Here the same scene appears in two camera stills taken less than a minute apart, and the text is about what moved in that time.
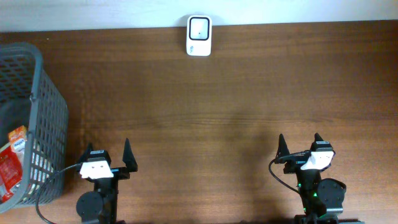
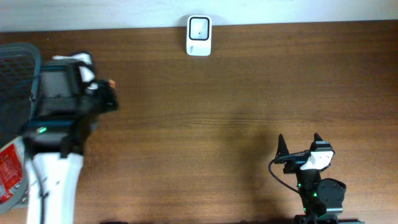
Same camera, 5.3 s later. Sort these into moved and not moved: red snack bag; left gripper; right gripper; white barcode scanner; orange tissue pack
Moved: orange tissue pack; left gripper
Not moved: red snack bag; white barcode scanner; right gripper
